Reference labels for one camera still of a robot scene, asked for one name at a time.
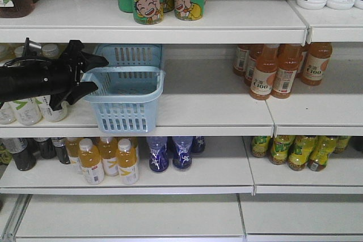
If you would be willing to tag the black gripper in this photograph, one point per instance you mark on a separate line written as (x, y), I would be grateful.
(61, 78)

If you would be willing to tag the light blue plastic basket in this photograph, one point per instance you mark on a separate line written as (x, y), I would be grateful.
(129, 88)

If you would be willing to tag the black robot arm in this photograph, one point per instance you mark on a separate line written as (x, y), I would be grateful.
(14, 79)

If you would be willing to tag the pale green drink bottle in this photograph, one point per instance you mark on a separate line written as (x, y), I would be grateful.
(26, 111)
(50, 51)
(47, 112)

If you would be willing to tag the orange yellow drink bottle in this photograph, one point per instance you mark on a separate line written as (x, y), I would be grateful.
(91, 162)
(107, 147)
(72, 147)
(127, 162)

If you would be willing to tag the dark tea bottle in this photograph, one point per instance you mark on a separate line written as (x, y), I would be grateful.
(59, 144)
(18, 148)
(46, 148)

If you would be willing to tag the blue sports drink bottle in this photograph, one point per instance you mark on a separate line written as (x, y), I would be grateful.
(198, 144)
(182, 158)
(158, 160)

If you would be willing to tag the orange C100 juice bottle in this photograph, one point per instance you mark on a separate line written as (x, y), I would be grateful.
(264, 72)
(317, 60)
(287, 66)

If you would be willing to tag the yellow lemon tea bottle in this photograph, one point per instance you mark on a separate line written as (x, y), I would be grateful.
(302, 148)
(260, 145)
(279, 150)
(342, 143)
(326, 145)

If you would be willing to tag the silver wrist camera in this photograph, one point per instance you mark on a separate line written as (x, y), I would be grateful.
(31, 48)

